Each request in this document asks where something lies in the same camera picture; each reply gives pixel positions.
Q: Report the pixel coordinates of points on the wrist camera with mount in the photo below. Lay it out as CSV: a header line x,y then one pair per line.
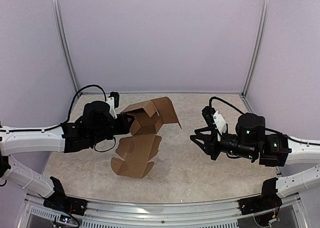
x,y
113,102
215,120

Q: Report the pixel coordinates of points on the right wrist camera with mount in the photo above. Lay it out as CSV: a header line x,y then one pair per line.
x,y
215,120

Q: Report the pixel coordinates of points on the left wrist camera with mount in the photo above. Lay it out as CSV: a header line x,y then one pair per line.
x,y
113,102

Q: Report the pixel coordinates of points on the aluminium corner post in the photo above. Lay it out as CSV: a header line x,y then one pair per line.
x,y
64,44
257,47

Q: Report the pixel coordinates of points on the right aluminium corner post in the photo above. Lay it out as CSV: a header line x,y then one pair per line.
x,y
257,47

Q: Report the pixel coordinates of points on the left aluminium corner post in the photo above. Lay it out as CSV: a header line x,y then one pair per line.
x,y
64,44

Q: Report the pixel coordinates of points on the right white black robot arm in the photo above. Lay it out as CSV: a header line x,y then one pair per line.
x,y
300,151

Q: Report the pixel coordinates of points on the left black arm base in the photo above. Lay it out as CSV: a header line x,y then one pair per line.
x,y
60,201

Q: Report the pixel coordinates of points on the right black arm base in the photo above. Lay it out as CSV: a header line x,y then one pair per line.
x,y
268,199

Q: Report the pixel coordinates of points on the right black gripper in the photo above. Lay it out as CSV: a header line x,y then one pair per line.
x,y
210,148

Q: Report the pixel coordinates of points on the brown cardboard box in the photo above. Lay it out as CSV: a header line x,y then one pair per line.
x,y
135,153

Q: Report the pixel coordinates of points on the front aluminium frame rail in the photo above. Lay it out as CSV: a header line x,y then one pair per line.
x,y
219,213

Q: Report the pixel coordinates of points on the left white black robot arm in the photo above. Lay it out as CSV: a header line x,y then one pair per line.
x,y
14,141

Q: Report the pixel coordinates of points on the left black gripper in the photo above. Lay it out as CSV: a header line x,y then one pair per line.
x,y
125,127

